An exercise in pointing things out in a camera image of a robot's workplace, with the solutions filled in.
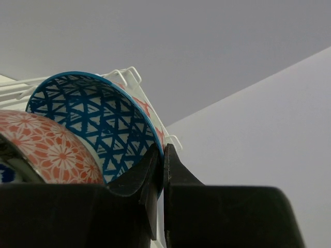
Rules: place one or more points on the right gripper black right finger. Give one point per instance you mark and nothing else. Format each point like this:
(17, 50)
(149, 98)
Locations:
(175, 172)

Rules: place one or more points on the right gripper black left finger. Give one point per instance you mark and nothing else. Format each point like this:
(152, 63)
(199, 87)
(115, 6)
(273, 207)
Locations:
(135, 195)

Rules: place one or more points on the blue triangle patterned bowl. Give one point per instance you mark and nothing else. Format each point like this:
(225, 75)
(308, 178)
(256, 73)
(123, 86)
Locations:
(117, 126)

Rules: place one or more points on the orange white patterned bowl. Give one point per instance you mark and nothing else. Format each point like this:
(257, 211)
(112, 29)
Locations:
(6, 171)

